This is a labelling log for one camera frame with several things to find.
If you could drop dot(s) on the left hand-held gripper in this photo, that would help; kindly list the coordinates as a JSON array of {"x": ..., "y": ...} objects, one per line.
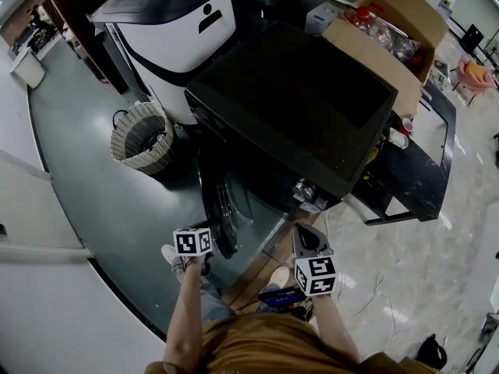
[{"x": 191, "y": 242}]

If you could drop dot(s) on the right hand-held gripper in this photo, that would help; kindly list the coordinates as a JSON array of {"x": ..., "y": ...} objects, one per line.
[{"x": 317, "y": 275}]

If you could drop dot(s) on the washer door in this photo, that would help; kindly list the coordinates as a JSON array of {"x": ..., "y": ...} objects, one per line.
[{"x": 230, "y": 209}]

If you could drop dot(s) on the person's left forearm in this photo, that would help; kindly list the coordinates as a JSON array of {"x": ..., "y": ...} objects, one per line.
[{"x": 183, "y": 310}]

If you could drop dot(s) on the person's right forearm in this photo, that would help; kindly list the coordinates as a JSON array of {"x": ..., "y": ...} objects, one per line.
[{"x": 333, "y": 325}]

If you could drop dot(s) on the black washing machine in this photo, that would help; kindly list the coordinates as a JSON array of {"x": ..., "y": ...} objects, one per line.
[{"x": 292, "y": 103}]

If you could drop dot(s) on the white sneaker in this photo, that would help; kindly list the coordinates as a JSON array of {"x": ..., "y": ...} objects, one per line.
[
  {"x": 280, "y": 276},
  {"x": 170, "y": 253}
]

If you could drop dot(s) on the black blue waist device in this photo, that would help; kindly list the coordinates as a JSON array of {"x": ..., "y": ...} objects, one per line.
[{"x": 282, "y": 297}]

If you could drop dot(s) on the person's left leg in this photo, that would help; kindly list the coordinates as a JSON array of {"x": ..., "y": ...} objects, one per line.
[{"x": 210, "y": 302}]

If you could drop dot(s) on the person's brown shirt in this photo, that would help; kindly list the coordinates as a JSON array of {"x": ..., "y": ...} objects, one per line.
[{"x": 273, "y": 349}]

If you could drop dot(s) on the woven laundry basket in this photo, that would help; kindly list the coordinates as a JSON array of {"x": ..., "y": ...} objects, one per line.
[{"x": 156, "y": 158}]

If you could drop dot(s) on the yellow panel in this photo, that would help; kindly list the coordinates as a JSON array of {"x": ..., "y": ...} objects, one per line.
[{"x": 372, "y": 162}]

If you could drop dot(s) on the black marble sink counter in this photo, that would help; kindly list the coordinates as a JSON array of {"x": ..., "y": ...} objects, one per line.
[{"x": 421, "y": 193}]

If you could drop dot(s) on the black bag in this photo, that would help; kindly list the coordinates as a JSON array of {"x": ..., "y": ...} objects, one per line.
[{"x": 430, "y": 353}]

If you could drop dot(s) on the white soap dish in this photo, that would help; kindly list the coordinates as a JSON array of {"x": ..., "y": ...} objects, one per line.
[{"x": 398, "y": 137}]

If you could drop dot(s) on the red cup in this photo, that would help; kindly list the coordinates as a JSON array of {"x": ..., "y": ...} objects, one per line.
[{"x": 406, "y": 126}]

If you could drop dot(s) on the white sink basin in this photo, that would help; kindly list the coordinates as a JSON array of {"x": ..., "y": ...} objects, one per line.
[{"x": 429, "y": 131}]

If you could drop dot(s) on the white and black appliance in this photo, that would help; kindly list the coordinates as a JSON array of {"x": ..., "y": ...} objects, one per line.
[{"x": 167, "y": 41}]

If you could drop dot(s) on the large cardboard box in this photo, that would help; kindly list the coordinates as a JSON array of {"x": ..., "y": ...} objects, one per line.
[{"x": 374, "y": 57}]

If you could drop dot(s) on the white trash bin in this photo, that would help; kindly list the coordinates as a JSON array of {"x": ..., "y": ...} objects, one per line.
[{"x": 29, "y": 70}]

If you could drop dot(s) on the clear plastic bag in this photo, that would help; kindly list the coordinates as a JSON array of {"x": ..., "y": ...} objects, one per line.
[{"x": 405, "y": 49}]

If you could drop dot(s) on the pink chair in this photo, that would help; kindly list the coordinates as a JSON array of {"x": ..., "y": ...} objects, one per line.
[{"x": 481, "y": 86}]

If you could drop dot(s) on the clear red-capped plastic bottle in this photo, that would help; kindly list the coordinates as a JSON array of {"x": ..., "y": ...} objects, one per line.
[{"x": 370, "y": 27}]

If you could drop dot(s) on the yellow cushion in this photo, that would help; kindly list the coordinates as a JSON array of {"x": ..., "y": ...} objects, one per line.
[{"x": 475, "y": 69}]

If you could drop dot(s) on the white blue carton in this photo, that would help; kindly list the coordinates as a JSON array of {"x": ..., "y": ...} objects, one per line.
[{"x": 321, "y": 16}]

